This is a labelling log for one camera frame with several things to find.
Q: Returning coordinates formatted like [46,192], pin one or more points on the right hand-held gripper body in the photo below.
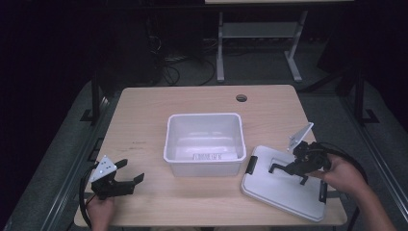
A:
[309,159]

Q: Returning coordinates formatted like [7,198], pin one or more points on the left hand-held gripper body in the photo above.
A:
[109,189]

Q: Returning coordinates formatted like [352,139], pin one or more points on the white lid with black latches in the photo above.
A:
[282,200]

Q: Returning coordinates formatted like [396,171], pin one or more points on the white plastic bin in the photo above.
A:
[205,134]

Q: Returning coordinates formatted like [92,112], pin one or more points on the person's left hand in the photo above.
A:
[100,213]

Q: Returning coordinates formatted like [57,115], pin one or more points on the person's right hand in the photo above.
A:
[344,176]

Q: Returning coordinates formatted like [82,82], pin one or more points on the grey metal stand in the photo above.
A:
[256,30]

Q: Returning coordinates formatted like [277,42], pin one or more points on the grey metal frame rail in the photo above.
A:
[72,173]
[385,154]

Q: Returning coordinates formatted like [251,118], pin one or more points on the black metal post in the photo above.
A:
[95,99]
[359,96]

